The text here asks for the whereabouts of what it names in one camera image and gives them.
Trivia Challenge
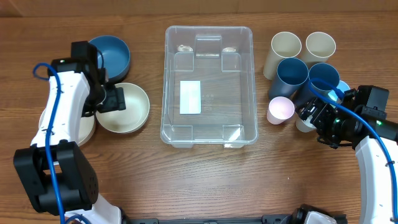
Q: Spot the clear plastic storage bin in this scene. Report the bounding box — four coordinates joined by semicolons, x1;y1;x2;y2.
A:
160;26;259;148

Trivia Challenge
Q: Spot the large cream bowl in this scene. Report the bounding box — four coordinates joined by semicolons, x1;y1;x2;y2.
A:
96;83;150;134

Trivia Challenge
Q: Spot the blue cable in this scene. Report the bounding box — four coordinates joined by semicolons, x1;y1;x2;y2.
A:
32;62;91;224
307;77;398;222

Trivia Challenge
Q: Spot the cream tall cup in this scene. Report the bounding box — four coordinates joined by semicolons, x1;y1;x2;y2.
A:
300;32;336;68
263;31;302;80

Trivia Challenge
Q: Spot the dark blue tall cup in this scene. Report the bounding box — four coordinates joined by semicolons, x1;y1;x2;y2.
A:
292;63;340;107
268;58;308;100

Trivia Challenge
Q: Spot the dark blue bowl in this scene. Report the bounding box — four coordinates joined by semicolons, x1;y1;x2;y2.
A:
90;35;131;83

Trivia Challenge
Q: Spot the small light blue cup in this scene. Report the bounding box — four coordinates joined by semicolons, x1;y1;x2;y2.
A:
327;80;350;103

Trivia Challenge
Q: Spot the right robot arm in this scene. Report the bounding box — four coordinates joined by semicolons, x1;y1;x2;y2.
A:
294;85;397;223

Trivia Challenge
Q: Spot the white label in bin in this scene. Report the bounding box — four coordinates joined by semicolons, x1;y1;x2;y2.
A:
180;81;201;114

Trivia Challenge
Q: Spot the small grey cup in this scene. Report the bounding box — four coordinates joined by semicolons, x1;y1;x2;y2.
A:
295;116;317;133

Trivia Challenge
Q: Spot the small pink cup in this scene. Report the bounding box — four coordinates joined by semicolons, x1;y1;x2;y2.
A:
267;96;295;124

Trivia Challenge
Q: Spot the right blue cable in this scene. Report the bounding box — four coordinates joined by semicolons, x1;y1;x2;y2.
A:
307;77;398;222

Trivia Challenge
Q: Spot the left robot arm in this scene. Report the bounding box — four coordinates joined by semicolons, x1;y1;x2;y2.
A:
13;41;129;223

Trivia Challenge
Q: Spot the left blue cable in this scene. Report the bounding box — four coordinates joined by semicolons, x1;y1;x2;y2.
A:
32;62;91;224

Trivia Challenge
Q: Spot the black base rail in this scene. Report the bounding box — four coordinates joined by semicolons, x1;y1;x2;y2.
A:
121;203;348;224

